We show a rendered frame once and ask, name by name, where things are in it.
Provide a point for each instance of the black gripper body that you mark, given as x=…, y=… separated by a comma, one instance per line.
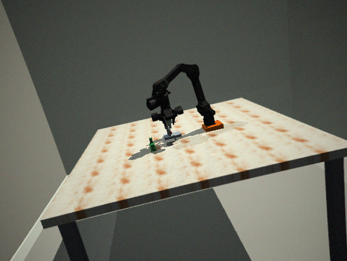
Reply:
x=156, y=116

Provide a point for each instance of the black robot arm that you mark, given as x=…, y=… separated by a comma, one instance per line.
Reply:
x=162, y=98

